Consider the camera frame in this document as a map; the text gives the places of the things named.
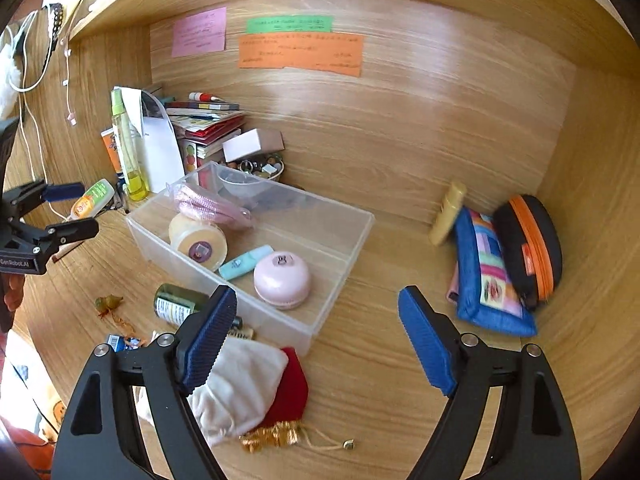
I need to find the dark green glass bottle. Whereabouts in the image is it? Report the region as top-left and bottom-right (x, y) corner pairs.
(152, 283), (244, 331)

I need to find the white drawstring pouch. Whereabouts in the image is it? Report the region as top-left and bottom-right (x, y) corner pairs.
(188, 336), (288, 448)

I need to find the red velvet pouch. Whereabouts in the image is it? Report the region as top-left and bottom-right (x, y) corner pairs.
(258, 347), (309, 428)

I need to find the brown eraser block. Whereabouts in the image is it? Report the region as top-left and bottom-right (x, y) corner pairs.
(228, 327), (255, 340)

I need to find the person left hand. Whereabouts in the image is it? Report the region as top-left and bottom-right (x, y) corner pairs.
(2, 274), (25, 312)

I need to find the green orange lotion bottle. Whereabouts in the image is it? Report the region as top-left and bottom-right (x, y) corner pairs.
(67, 179), (115, 220)

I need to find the yellow spray bottle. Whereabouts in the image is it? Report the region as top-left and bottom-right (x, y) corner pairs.
(111, 87), (150, 202)

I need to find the small blue wrapped candy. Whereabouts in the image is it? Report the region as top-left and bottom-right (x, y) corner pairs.
(106, 334), (144, 352)

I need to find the orange sunscreen tube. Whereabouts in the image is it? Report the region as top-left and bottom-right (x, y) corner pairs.
(101, 128), (122, 178)

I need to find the white folded paper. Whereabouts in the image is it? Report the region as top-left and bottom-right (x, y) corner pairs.
(119, 87), (184, 194)

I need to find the cream tape roll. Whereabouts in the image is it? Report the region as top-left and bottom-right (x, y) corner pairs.
(168, 214), (228, 271)

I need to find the blue patchwork pouch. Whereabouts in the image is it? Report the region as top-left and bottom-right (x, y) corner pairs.
(454, 206), (537, 338)

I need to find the pink phone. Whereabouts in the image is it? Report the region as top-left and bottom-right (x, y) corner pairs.
(447, 266), (459, 304)

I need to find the pink mesh pouch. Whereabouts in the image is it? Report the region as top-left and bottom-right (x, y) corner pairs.
(166, 182), (255, 231)

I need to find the stack of books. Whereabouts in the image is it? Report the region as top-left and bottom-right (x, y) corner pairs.
(164, 96), (246, 172)

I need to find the light blue small tube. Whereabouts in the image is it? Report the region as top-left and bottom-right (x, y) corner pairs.
(218, 245), (273, 281)

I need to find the red white marker pen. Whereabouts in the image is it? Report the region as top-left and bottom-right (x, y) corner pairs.
(189, 92), (224, 102)

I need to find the black orange zipper case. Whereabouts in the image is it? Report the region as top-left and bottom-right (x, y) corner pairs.
(492, 194), (563, 311)

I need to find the small white cardboard box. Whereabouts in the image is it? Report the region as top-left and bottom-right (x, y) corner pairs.
(222, 128), (284, 162)

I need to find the bowl of trinkets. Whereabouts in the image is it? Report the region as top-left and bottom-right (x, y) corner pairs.
(226, 152), (285, 181)

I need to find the clear plastic storage bin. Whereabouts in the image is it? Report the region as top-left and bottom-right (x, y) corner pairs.
(126, 162), (375, 356)

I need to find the pink round compact case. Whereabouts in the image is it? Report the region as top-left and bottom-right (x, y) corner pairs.
(253, 252), (311, 310)

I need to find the pink sticky note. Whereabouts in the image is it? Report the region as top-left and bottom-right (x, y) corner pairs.
(171, 8), (227, 58)

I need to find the green sticky note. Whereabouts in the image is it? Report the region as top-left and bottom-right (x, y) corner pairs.
(246, 14), (333, 34)

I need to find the orange sticky note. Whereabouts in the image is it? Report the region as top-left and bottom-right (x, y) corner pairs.
(238, 32), (364, 77)

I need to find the white cable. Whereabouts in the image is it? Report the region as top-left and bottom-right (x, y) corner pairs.
(2, 6), (68, 221)

